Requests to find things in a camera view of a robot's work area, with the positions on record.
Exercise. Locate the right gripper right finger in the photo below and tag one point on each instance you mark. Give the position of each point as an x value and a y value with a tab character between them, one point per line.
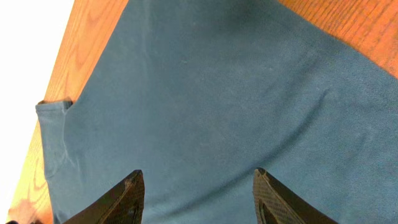
277	204

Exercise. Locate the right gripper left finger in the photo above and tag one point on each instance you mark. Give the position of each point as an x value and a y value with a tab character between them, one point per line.
124	204

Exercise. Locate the blue polo shirt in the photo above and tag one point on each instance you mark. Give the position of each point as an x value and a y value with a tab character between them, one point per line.
197	94

